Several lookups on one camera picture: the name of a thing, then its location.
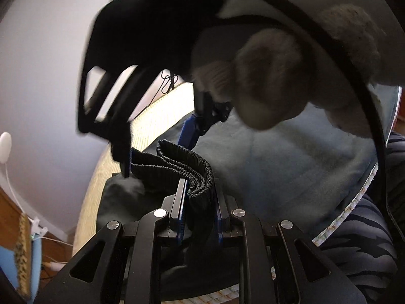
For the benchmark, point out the blue chair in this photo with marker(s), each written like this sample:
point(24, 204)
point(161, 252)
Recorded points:
point(9, 259)

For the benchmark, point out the person's dark striped clothing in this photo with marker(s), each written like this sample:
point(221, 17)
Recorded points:
point(357, 253)

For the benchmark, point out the dark grey pants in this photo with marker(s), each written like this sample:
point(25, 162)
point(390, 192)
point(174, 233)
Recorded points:
point(196, 177)

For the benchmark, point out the striped yellow bed mat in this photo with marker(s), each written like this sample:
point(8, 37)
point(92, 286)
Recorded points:
point(158, 117)

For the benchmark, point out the small black tripod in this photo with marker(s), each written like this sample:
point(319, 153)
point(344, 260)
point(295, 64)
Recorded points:
point(172, 80)

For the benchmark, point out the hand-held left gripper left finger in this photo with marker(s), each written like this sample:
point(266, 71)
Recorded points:
point(182, 215)

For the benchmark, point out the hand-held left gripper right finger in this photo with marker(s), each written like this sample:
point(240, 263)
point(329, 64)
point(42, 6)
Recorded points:
point(219, 220)

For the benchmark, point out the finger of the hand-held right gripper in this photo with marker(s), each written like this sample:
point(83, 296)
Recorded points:
point(205, 114)
point(121, 139)

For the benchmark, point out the white clip lamp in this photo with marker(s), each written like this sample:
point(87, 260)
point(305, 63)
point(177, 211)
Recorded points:
point(4, 145)

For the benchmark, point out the bed with checked sheet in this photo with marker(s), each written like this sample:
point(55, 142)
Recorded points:
point(341, 219)

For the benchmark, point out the light blue blanket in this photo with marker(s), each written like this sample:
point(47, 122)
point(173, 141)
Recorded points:
point(284, 177)

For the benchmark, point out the person's right hand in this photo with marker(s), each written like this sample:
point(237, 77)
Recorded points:
point(272, 82)

